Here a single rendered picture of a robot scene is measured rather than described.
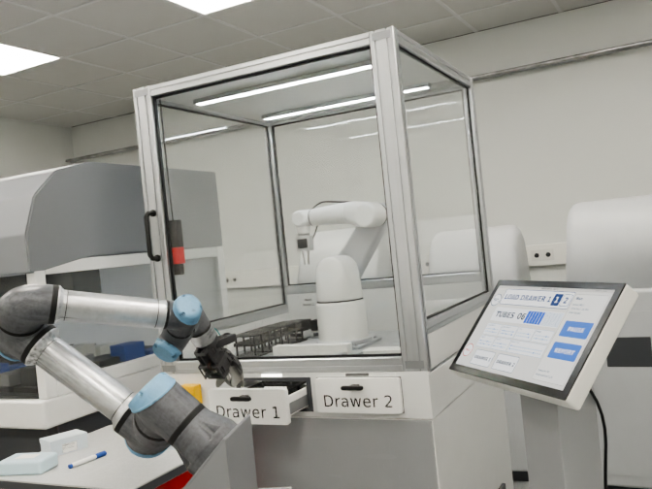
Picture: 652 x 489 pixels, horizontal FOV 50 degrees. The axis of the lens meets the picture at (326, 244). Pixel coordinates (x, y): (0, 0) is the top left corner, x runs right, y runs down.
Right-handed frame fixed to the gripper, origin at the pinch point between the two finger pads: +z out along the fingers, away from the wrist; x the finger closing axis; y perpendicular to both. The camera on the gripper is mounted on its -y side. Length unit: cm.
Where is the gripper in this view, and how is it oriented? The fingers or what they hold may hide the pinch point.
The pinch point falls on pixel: (236, 381)
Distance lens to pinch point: 222.2
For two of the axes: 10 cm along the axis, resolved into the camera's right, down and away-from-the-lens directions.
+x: 8.9, -0.9, -4.5
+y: -3.0, 6.1, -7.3
